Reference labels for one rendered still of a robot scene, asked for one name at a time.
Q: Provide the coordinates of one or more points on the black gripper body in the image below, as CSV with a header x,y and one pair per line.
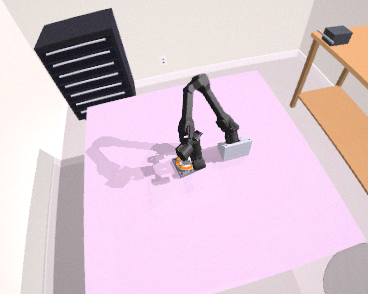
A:
x,y
198,164

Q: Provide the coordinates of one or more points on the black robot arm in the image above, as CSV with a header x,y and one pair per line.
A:
x,y
186,127

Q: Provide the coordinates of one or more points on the orange round plate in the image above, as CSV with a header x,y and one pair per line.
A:
x,y
184,167

